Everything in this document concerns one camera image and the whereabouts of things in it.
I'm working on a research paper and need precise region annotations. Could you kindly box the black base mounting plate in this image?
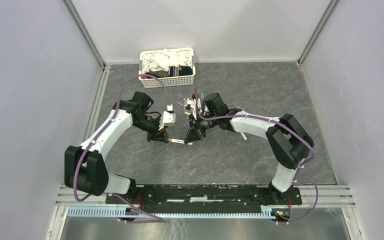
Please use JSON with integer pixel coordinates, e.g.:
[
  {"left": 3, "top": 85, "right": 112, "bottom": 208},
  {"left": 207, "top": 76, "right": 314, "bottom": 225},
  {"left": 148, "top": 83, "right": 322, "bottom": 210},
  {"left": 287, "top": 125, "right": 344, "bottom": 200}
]
[{"left": 123, "top": 184, "right": 303, "bottom": 214}]

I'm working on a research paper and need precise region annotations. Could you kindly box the slotted cable duct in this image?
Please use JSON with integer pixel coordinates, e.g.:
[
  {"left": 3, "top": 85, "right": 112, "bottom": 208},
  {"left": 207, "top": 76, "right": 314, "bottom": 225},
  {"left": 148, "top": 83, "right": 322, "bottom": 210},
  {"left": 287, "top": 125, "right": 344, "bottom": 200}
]
[{"left": 66, "top": 206, "right": 274, "bottom": 220}]

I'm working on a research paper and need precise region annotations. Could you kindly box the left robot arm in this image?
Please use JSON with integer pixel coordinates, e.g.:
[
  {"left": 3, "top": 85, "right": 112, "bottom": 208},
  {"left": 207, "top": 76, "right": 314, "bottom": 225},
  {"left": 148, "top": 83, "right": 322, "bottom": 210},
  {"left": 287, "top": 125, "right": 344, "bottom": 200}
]
[{"left": 64, "top": 91, "right": 176, "bottom": 204}]

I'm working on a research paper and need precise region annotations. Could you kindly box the red cap marker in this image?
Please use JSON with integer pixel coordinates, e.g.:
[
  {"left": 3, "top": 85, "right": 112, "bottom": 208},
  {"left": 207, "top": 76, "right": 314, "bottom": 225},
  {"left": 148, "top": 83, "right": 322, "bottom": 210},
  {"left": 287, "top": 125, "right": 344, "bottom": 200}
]
[{"left": 193, "top": 93, "right": 200, "bottom": 109}]

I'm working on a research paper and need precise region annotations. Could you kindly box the black striped cloth in basket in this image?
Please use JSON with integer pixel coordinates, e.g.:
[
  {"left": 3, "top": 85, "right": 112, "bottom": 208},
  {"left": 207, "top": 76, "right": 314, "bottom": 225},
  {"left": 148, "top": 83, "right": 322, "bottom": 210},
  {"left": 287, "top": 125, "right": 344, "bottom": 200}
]
[{"left": 146, "top": 65, "right": 194, "bottom": 79}]

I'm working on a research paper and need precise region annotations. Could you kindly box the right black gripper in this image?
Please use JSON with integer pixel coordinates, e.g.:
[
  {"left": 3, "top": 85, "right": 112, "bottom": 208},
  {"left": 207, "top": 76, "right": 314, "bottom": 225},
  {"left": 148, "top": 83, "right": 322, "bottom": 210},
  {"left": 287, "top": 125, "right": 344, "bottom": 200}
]
[{"left": 184, "top": 112, "right": 218, "bottom": 145}]

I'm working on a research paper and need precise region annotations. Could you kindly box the white cloth in basket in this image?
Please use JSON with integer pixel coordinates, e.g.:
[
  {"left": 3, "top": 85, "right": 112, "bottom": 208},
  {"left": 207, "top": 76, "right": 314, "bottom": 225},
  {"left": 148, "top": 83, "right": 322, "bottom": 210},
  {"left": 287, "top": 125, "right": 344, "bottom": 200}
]
[{"left": 139, "top": 47, "right": 194, "bottom": 73}]

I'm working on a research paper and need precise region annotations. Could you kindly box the white marker pen body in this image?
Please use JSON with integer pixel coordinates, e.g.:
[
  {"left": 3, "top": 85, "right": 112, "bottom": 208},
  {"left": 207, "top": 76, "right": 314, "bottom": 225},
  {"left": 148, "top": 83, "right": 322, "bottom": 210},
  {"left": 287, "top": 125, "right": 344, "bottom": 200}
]
[{"left": 168, "top": 138, "right": 185, "bottom": 144}]

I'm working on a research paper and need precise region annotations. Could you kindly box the white plastic basket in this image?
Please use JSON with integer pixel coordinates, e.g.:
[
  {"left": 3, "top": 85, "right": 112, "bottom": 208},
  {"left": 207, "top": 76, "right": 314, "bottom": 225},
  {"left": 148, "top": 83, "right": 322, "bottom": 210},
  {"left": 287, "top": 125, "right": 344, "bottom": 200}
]
[{"left": 138, "top": 47, "right": 196, "bottom": 89}]

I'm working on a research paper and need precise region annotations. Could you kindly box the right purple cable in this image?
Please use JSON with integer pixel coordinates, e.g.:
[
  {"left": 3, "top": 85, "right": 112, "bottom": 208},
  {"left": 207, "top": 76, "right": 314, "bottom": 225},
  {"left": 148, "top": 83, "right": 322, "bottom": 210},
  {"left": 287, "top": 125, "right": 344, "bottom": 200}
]
[{"left": 190, "top": 87, "right": 319, "bottom": 225}]

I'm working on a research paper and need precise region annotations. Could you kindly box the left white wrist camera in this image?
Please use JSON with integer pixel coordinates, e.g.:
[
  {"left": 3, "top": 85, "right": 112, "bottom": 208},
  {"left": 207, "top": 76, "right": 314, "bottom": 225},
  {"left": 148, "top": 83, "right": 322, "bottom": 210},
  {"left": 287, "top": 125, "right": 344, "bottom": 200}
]
[{"left": 159, "top": 104, "right": 176, "bottom": 131}]

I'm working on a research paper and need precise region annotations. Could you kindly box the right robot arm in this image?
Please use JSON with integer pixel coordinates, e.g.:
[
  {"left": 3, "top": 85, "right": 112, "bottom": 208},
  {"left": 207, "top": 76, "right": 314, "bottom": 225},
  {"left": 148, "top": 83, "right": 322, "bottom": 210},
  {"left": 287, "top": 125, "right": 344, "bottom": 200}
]
[{"left": 183, "top": 92, "right": 315, "bottom": 204}]

